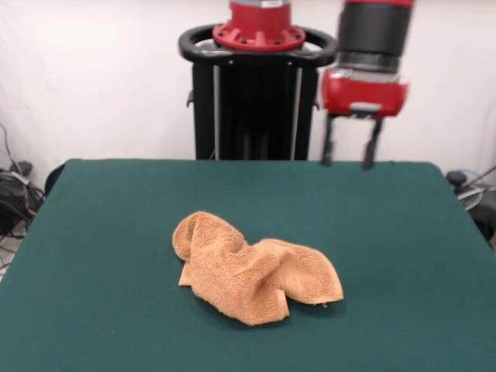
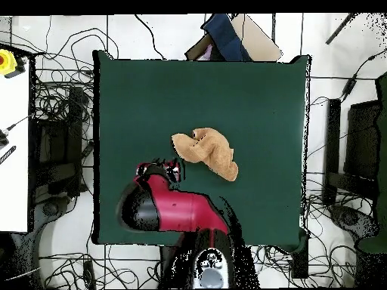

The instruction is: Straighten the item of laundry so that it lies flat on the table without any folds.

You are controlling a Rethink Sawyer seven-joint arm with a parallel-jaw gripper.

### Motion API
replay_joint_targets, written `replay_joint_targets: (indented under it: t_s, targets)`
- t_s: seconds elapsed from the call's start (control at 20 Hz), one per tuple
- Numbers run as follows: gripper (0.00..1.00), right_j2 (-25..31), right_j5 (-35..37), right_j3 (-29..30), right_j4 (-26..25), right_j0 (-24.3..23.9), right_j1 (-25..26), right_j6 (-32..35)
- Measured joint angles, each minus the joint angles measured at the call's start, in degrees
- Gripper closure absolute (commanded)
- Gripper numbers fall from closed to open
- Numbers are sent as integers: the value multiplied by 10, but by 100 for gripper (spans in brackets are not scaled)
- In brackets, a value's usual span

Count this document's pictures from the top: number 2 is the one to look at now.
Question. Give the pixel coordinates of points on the black upright bar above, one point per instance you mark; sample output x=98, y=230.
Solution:
x=332, y=136

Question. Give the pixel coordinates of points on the green hanging cloth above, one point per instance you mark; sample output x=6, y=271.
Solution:
x=381, y=181

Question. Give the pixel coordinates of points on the dark green table cloth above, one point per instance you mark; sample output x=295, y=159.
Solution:
x=242, y=105

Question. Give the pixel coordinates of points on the grey wheeled base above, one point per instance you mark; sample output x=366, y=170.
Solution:
x=51, y=208
x=350, y=220

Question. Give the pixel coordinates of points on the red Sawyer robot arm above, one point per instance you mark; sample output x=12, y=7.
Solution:
x=187, y=208

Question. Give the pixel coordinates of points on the white desk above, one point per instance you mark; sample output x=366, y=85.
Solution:
x=13, y=181

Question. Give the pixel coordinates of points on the black equipment rack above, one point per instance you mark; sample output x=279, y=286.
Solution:
x=74, y=120

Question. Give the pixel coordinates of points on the black power strip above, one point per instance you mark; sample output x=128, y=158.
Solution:
x=89, y=275

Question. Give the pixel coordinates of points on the black thin rod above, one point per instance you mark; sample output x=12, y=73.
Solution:
x=338, y=29

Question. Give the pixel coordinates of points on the brown cardboard box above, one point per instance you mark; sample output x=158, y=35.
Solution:
x=260, y=42

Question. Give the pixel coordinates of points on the dark blue cloth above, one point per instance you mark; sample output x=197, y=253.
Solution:
x=225, y=36

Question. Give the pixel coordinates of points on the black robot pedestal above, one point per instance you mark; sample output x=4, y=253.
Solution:
x=175, y=278

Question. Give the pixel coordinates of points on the yellow emergency stop button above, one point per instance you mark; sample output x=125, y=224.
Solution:
x=6, y=62

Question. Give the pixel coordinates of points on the black equipment box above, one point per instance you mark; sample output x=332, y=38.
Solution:
x=361, y=142

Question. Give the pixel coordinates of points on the tan terry towel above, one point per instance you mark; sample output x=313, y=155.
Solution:
x=208, y=148

